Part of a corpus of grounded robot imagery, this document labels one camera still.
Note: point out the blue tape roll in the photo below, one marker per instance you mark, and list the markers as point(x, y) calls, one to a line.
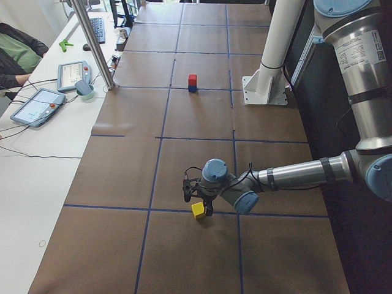
point(84, 90)

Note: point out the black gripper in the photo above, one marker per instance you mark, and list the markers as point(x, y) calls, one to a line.
point(207, 199)

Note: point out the blue wooden block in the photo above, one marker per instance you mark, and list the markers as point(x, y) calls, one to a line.
point(192, 89)

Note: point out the black keyboard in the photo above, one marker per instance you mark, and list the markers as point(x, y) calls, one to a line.
point(98, 27)

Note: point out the seated person green shirt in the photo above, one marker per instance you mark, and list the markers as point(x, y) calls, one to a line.
point(20, 55)

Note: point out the aluminium frame post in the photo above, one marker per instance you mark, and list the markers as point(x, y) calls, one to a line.
point(86, 26)

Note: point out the red wooden block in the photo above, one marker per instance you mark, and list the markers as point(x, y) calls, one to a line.
point(192, 80)

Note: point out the green clamp tool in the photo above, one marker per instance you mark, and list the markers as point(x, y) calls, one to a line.
point(64, 44)

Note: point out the teach pendant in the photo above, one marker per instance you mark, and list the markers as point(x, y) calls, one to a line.
point(72, 72)
point(39, 108)

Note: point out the silver metal cylinder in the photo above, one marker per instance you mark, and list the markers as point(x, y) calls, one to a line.
point(124, 33)

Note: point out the near teach pendant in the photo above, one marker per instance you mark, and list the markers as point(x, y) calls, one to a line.
point(39, 108)

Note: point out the far teach pendant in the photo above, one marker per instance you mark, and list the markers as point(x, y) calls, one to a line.
point(72, 72)

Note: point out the white mounting pillar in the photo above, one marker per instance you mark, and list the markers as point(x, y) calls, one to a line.
point(267, 85)

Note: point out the yellow wooden block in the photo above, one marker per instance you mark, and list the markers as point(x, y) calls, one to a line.
point(198, 210)

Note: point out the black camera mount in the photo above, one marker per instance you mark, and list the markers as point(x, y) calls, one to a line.
point(190, 189)

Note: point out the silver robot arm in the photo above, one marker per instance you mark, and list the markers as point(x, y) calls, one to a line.
point(354, 145)

